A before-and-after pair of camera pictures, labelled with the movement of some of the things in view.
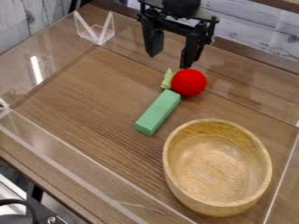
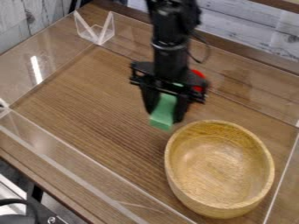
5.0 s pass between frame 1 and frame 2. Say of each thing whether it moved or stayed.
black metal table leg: stayed
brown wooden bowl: stayed
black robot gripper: moved
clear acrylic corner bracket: stayed
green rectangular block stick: moved
